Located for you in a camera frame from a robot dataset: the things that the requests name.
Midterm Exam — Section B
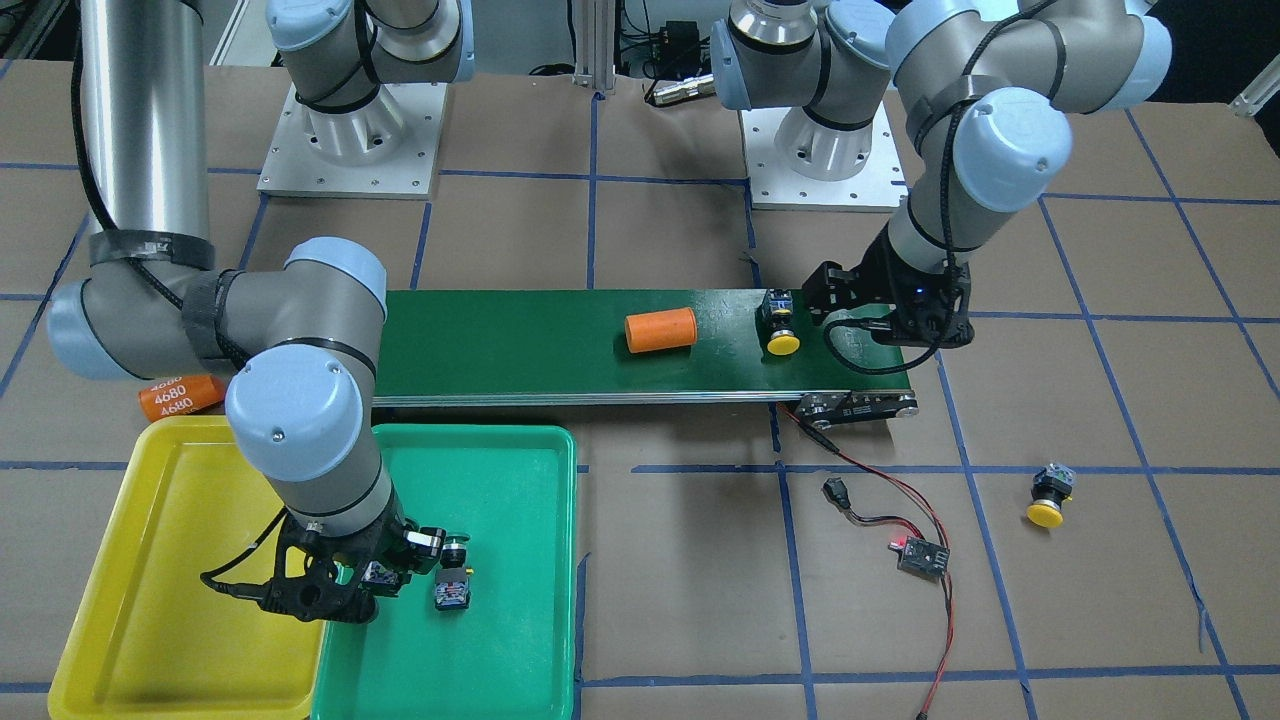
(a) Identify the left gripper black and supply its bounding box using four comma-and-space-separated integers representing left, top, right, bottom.
803, 229, 975, 375

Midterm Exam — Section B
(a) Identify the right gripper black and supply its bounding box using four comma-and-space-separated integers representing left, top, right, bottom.
200, 505, 445, 624

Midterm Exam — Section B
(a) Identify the green push button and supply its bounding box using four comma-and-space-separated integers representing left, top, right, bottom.
358, 561, 404, 597
433, 534, 474, 612

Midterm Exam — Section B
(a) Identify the yellow push button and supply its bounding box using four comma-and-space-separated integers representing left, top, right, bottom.
1025, 462, 1076, 529
756, 288, 801, 357

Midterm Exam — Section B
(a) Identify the plain orange cylinder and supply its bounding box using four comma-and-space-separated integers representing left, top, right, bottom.
623, 307, 698, 354

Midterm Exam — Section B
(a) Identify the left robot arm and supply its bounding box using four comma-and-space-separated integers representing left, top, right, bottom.
709, 1, 1172, 356

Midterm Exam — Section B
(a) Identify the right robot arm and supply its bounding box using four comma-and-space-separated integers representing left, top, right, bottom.
47, 1, 456, 624

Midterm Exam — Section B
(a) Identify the green plastic tray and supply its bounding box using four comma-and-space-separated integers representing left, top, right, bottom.
311, 424, 577, 719

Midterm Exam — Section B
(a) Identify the yellow plastic tray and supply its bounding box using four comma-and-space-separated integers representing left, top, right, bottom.
47, 416, 323, 719

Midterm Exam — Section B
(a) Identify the orange cylinder with numbers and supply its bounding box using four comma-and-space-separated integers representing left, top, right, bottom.
137, 374, 227, 421

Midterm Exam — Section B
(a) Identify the small motor controller board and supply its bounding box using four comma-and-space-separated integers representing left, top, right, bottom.
896, 536, 950, 580

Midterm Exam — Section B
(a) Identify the green conveyor belt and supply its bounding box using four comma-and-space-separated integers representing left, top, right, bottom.
374, 290, 918, 427

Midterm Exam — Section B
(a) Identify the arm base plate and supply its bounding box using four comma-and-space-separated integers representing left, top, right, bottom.
739, 106, 908, 211
257, 83, 451, 200

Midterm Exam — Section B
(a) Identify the red black power cable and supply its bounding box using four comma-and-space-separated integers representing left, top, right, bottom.
778, 400, 956, 720

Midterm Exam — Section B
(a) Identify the aluminium frame post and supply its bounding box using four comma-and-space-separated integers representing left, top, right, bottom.
570, 0, 620, 95

